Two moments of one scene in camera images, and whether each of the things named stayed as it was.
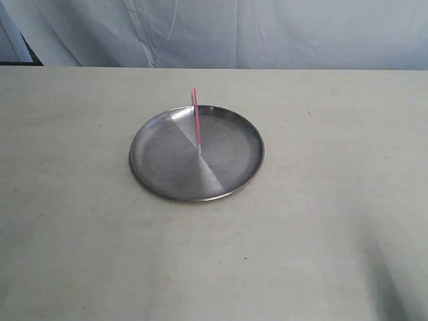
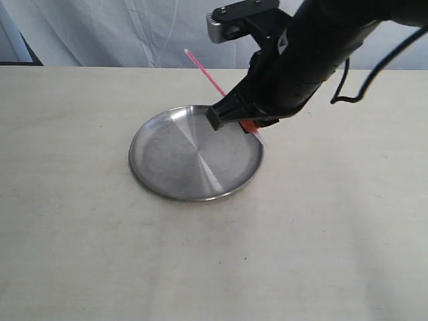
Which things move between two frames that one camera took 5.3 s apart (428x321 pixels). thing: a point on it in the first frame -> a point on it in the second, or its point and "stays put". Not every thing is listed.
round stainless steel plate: x=164 y=157 stays put
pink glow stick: x=197 y=121 -> x=205 y=71
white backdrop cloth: x=386 y=35 stays put
